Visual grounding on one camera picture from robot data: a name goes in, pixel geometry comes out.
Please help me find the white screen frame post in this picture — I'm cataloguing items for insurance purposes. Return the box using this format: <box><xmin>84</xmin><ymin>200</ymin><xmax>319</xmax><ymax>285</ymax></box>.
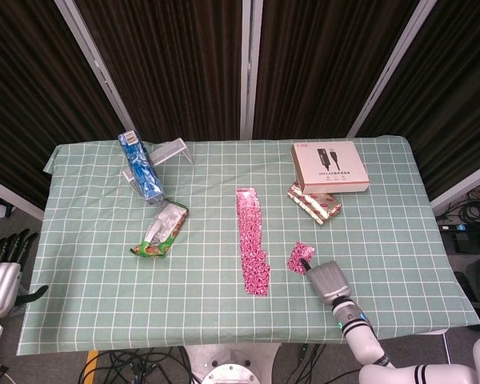
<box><xmin>238</xmin><ymin>0</ymin><xmax>264</xmax><ymax>141</ymax></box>
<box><xmin>54</xmin><ymin>0</ymin><xmax>140</xmax><ymax>135</ymax></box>
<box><xmin>345</xmin><ymin>0</ymin><xmax>440</xmax><ymax>138</ymax></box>

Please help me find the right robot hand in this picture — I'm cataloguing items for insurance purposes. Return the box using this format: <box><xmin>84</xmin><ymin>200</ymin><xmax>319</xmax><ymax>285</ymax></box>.
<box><xmin>299</xmin><ymin>258</ymin><xmax>352</xmax><ymax>307</ymax></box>

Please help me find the green snack bag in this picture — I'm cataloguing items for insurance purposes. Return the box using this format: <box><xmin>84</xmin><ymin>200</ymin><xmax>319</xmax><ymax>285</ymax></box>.
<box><xmin>130</xmin><ymin>199</ymin><xmax>191</xmax><ymax>260</ymax></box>

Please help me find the white screen base rail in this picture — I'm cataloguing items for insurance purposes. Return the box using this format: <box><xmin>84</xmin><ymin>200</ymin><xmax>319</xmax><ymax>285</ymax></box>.
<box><xmin>430</xmin><ymin>167</ymin><xmax>480</xmax><ymax>210</ymax></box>
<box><xmin>0</xmin><ymin>174</ymin><xmax>46</xmax><ymax>222</ymax></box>

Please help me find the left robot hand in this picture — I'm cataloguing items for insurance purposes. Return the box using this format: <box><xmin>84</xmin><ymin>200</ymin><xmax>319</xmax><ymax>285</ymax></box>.
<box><xmin>0</xmin><ymin>228</ymin><xmax>49</xmax><ymax>318</ymax></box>

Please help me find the green checked tablecloth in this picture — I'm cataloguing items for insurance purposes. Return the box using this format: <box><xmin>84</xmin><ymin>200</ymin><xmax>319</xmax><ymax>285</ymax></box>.
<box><xmin>16</xmin><ymin>134</ymin><xmax>480</xmax><ymax>356</ymax></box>

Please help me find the black floor cable bundle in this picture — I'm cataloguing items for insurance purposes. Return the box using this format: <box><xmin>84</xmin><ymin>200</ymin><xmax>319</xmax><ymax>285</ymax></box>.
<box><xmin>282</xmin><ymin>342</ymin><xmax>363</xmax><ymax>384</ymax></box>
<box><xmin>435</xmin><ymin>182</ymin><xmax>480</xmax><ymax>226</ymax></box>
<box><xmin>75</xmin><ymin>346</ymin><xmax>194</xmax><ymax>384</ymax></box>

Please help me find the dark ribbed screen panel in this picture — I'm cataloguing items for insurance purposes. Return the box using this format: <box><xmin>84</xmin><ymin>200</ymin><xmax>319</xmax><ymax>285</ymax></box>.
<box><xmin>0</xmin><ymin>0</ymin><xmax>123</xmax><ymax>211</ymax></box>
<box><xmin>355</xmin><ymin>0</ymin><xmax>480</xmax><ymax>201</ymax></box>
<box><xmin>74</xmin><ymin>0</ymin><xmax>246</xmax><ymax>142</ymax></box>
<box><xmin>252</xmin><ymin>0</ymin><xmax>422</xmax><ymax>140</ymax></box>

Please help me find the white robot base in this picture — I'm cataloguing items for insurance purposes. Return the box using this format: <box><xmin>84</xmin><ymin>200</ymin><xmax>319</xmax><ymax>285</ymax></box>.
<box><xmin>183</xmin><ymin>342</ymin><xmax>283</xmax><ymax>384</ymax></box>

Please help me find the white wire mesh rack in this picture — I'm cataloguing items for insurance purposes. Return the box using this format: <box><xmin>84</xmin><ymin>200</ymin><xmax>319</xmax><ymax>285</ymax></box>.
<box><xmin>122</xmin><ymin>137</ymin><xmax>195</xmax><ymax>199</ymax></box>

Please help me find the gold foil snack packet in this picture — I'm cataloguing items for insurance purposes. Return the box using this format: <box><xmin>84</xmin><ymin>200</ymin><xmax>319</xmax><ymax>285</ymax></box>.
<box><xmin>286</xmin><ymin>179</ymin><xmax>343</xmax><ymax>226</ymax></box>

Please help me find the white cable product box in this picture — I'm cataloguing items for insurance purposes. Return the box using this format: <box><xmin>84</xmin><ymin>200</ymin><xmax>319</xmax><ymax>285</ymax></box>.
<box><xmin>290</xmin><ymin>140</ymin><xmax>371</xmax><ymax>194</ymax></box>

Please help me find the blue snack package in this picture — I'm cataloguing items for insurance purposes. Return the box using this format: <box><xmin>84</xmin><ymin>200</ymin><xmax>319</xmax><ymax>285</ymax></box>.
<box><xmin>118</xmin><ymin>130</ymin><xmax>165</xmax><ymax>205</ymax></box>

